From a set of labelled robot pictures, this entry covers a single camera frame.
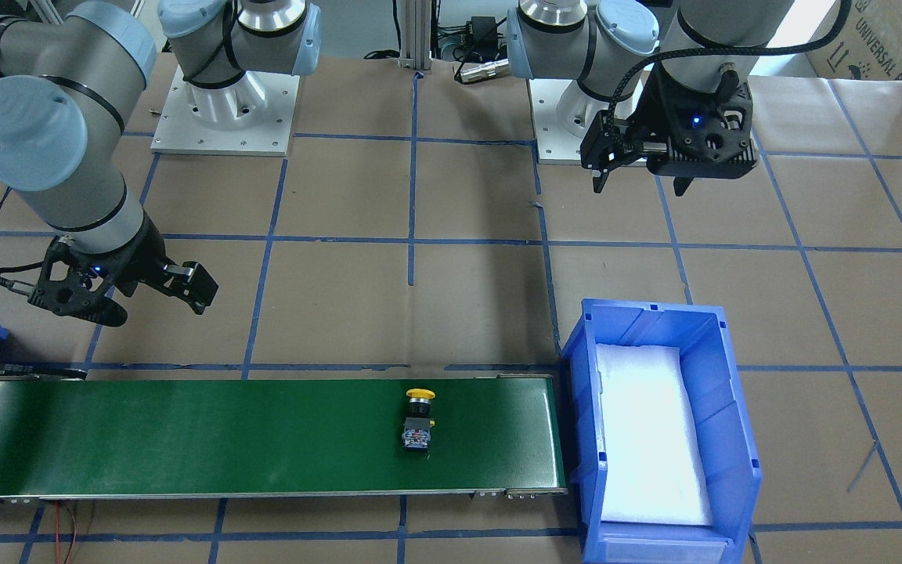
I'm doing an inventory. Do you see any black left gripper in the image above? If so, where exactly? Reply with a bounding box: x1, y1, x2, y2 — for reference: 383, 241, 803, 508
580, 74, 695, 197

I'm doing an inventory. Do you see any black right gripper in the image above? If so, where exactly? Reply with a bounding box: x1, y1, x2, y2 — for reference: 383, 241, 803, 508
44, 213, 218, 315

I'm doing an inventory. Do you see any yellow push button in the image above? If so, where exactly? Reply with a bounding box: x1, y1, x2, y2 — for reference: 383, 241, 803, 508
401, 388, 436, 452

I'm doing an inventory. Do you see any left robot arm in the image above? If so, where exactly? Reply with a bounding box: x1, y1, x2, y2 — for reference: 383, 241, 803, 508
506, 1, 792, 196

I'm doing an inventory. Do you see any black power adapter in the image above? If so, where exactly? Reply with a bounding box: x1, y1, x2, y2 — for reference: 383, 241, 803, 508
465, 16, 499, 50

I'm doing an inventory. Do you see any green conveyor belt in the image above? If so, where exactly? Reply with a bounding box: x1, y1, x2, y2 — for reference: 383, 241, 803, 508
0, 375, 567, 501

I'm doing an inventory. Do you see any white foam pad bin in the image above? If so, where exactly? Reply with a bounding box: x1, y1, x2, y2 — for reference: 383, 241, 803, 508
597, 344, 713, 527

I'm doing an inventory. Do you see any cardboard box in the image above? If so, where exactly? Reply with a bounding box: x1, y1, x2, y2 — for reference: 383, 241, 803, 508
806, 1, 902, 80

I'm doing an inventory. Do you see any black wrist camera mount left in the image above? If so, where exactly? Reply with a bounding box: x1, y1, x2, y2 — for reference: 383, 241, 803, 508
647, 69, 756, 179

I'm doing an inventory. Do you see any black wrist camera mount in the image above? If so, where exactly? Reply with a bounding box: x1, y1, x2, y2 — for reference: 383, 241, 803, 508
647, 69, 756, 179
0, 237, 132, 326

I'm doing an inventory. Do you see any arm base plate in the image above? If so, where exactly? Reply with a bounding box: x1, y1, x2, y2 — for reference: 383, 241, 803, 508
151, 69, 300, 157
529, 79, 608, 165

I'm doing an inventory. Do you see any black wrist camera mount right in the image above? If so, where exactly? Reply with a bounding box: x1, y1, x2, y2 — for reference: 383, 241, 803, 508
0, 237, 132, 326

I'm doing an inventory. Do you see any red black wire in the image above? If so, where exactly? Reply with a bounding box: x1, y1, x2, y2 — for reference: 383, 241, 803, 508
48, 501, 80, 564

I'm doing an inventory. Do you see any aluminium frame post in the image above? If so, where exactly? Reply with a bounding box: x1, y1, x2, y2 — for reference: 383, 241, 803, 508
394, 1, 438, 74

